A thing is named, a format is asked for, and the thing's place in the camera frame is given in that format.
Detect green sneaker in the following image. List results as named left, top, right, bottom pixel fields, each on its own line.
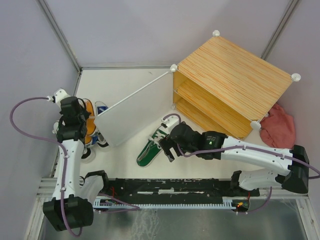
left=52, top=120, right=62, bottom=135
left=136, top=123, right=169, bottom=168

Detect white cabinet door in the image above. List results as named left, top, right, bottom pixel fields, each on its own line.
left=94, top=71, right=173, bottom=147

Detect wooden shoe cabinet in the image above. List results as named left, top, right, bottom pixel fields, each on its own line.
left=170, top=30, right=301, bottom=140

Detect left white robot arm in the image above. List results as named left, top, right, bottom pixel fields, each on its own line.
left=42, top=96, right=111, bottom=232

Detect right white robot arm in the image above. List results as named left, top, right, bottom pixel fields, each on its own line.
left=159, top=122, right=310, bottom=196

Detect blue sneaker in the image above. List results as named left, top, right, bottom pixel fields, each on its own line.
left=94, top=101, right=109, bottom=115
left=92, top=132, right=110, bottom=152

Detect pink cloth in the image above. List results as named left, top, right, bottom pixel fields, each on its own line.
left=259, top=103, right=296, bottom=149

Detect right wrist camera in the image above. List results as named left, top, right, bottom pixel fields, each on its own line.
left=161, top=113, right=182, bottom=134

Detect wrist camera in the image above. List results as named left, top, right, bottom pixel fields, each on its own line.
left=161, top=113, right=182, bottom=134
left=47, top=88, right=70, bottom=107

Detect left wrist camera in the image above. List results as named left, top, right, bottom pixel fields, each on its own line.
left=47, top=88, right=70, bottom=107

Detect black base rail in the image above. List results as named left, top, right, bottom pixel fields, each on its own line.
left=102, top=178, right=260, bottom=205

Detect light blue cable duct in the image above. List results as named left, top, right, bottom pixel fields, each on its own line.
left=92, top=196, right=238, bottom=209

